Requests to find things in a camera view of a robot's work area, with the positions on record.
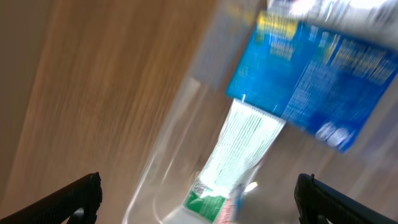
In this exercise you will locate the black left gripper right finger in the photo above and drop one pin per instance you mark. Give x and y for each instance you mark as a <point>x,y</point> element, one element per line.
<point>318,203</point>

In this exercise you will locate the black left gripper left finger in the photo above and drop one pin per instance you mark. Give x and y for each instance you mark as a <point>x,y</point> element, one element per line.
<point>76,203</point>

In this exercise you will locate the clear plastic container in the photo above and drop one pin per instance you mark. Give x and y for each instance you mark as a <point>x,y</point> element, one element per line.
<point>366,173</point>

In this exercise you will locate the white green medicine box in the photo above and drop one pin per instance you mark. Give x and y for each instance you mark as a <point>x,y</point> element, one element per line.
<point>217,194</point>

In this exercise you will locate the blue medicine box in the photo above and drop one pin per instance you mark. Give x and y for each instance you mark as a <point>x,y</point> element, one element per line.
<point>323,81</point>

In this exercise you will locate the white Hansaplast plaster box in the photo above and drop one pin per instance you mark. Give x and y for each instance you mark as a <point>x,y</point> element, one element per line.
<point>374,20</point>

